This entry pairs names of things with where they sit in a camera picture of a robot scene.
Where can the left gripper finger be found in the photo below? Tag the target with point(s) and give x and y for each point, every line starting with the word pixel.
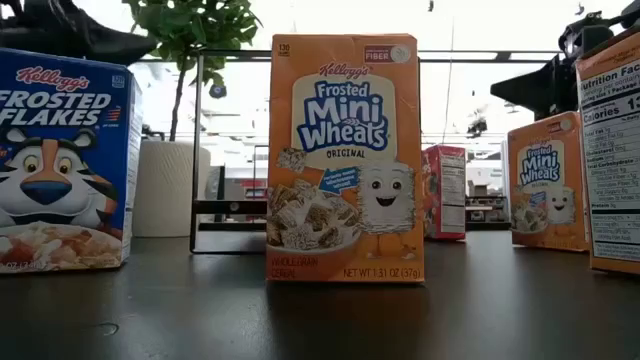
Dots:
pixel 95 45

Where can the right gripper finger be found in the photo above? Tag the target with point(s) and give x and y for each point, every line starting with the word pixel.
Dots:
pixel 550 90

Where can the orange Mini Wheats box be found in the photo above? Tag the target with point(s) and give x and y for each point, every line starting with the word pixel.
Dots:
pixel 612 160
pixel 345 160
pixel 547 180

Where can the blue Frosted Flakes box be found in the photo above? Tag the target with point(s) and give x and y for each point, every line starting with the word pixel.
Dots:
pixel 65 150

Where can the red cereal box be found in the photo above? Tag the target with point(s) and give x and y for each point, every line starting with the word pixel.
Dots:
pixel 444 192

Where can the black ceiling projector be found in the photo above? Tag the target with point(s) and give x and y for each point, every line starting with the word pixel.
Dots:
pixel 477 126

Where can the green leafy plant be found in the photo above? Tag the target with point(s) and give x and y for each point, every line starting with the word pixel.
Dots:
pixel 192 30

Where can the black overhead beam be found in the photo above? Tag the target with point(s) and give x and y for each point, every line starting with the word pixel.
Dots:
pixel 450 60

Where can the cluttered workbench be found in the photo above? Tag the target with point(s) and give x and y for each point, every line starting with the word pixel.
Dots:
pixel 487 207

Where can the white ribbed plant pot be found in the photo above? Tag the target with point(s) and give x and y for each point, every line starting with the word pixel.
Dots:
pixel 165 190

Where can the black ceiling camera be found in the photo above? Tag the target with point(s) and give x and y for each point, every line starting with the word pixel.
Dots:
pixel 217 91

